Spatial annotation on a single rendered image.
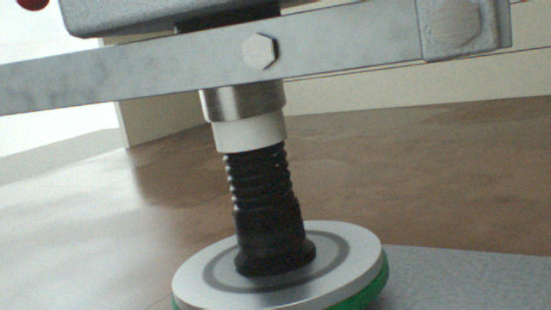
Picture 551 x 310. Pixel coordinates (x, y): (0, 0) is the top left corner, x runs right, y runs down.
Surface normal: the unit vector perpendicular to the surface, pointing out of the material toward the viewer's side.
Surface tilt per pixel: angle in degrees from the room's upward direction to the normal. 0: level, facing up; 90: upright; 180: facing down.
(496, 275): 0
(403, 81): 90
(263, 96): 90
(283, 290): 0
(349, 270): 0
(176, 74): 90
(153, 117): 90
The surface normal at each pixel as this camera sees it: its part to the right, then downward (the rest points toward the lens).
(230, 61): -0.33, 0.25
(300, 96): -0.62, 0.27
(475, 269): -0.18, -0.96
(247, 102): 0.14, 0.17
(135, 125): 0.77, -0.02
